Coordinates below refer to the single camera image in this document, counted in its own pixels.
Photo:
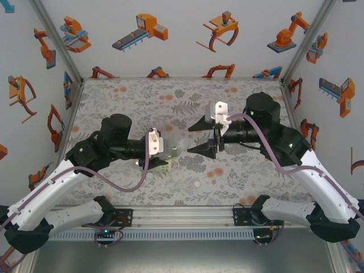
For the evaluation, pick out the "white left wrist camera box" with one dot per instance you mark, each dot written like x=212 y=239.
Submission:
x=156 y=142

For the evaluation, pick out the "clear bottle yellow green label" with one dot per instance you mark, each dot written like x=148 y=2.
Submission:
x=166 y=168

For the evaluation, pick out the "small circuit board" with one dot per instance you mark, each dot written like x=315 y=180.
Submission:
x=261 y=236
x=104 y=231

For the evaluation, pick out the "thin aluminium rear rail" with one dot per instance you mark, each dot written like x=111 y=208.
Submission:
x=182 y=78

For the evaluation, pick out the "aluminium table side rail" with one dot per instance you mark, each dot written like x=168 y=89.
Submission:
x=70 y=113
x=294 y=113

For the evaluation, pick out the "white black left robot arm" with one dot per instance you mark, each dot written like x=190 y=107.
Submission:
x=42 y=193

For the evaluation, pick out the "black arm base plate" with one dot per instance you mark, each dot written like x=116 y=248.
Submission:
x=128 y=217
x=238 y=216

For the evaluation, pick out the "small green-tinted plastic cup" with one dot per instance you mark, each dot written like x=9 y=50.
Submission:
x=172 y=153

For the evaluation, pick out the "grey floral table cloth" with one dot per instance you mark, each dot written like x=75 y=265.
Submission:
x=170 y=85

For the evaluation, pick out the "wide aluminium mounting rail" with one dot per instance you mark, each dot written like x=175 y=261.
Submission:
x=182 y=217

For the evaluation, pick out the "aluminium frame leg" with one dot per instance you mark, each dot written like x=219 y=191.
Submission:
x=338 y=261
x=24 y=266

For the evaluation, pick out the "aluminium frame post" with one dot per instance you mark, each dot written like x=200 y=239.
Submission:
x=58 y=42
x=306 y=42

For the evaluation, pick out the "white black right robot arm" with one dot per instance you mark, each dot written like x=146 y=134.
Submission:
x=321 y=185

